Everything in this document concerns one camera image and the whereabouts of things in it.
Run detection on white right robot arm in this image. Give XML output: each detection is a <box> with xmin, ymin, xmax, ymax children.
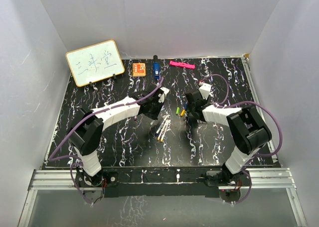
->
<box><xmin>185</xmin><ymin>90</ymin><xmax>272</xmax><ymax>186</ymax></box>

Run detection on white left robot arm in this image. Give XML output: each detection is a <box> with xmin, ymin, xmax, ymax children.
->
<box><xmin>68</xmin><ymin>87</ymin><xmax>169</xmax><ymax>187</ymax></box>

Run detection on blue tipped white pen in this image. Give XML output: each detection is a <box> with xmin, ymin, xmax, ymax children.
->
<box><xmin>155</xmin><ymin>115</ymin><xmax>169</xmax><ymax>135</ymax></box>

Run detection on yellow tipped white pen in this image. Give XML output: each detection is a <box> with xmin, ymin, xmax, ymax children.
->
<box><xmin>158</xmin><ymin>119</ymin><xmax>169</xmax><ymax>140</ymax></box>

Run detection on orange tipped white pen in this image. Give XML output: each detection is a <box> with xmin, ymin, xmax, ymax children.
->
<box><xmin>160</xmin><ymin>120</ymin><xmax>170</xmax><ymax>142</ymax></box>

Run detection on pink plastic clip bar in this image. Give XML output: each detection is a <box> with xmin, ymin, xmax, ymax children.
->
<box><xmin>169</xmin><ymin>61</ymin><xmax>195</xmax><ymax>69</ymax></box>

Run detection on orange small notebook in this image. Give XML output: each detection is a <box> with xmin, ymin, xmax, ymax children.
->
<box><xmin>132</xmin><ymin>63</ymin><xmax>146</xmax><ymax>77</ymax></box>

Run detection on blue stapler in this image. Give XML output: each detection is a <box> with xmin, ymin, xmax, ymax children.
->
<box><xmin>153</xmin><ymin>55</ymin><xmax>160</xmax><ymax>79</ymax></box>

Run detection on small whiteboard with writing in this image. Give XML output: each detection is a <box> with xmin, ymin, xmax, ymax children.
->
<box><xmin>65</xmin><ymin>40</ymin><xmax>125</xmax><ymax>87</ymax></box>

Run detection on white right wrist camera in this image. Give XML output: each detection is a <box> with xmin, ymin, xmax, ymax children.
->
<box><xmin>198</xmin><ymin>81</ymin><xmax>211</xmax><ymax>100</ymax></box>

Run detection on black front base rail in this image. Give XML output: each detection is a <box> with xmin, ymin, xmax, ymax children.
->
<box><xmin>74</xmin><ymin>166</ymin><xmax>252</xmax><ymax>199</ymax></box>

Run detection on aluminium frame rail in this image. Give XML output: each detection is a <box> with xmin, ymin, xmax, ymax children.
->
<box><xmin>18</xmin><ymin>170</ymin><xmax>76</xmax><ymax>227</ymax></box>

